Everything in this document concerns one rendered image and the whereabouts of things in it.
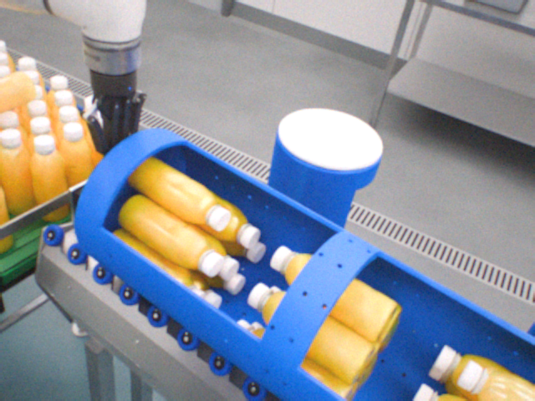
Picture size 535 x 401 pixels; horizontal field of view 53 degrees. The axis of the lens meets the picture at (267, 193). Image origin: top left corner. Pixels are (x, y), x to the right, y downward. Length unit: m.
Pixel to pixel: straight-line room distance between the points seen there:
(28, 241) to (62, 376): 0.93
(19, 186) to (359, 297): 0.79
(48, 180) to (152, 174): 0.33
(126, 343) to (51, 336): 1.12
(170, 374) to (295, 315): 0.38
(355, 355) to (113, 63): 0.57
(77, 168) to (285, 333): 0.68
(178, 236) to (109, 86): 0.27
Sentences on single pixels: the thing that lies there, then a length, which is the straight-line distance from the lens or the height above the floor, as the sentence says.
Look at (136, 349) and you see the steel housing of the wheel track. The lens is 1.12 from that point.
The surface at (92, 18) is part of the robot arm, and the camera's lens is 0.86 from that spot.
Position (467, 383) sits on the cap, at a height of 1.16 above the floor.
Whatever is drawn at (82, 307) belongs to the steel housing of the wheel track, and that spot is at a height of 0.86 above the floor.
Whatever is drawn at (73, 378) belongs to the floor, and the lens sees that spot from 2.12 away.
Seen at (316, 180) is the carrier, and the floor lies 0.99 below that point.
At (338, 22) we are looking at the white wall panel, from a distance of 4.45.
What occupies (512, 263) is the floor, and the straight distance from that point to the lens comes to 2.99.
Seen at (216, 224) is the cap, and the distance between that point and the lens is 0.92.
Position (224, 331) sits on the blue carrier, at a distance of 0.84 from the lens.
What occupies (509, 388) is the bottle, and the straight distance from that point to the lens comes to 0.82.
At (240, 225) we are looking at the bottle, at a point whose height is 1.12.
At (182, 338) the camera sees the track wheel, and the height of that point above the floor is 0.96.
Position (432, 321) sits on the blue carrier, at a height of 1.08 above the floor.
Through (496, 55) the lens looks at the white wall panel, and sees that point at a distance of 4.20.
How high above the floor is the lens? 1.79
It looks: 39 degrees down
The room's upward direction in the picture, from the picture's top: 10 degrees clockwise
